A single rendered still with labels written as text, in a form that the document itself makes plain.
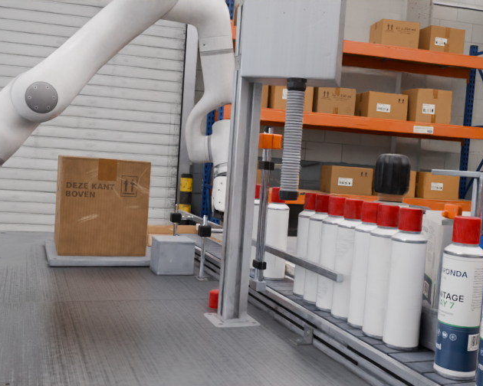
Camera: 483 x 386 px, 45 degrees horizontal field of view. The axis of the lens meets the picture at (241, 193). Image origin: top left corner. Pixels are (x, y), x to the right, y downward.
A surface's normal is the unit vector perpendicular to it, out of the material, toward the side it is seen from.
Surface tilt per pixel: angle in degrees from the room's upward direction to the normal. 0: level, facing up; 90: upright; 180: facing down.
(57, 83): 79
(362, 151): 90
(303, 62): 90
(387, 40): 91
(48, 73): 70
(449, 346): 90
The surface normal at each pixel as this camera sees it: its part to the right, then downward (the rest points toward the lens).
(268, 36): -0.25, 0.04
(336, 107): 0.24, 0.08
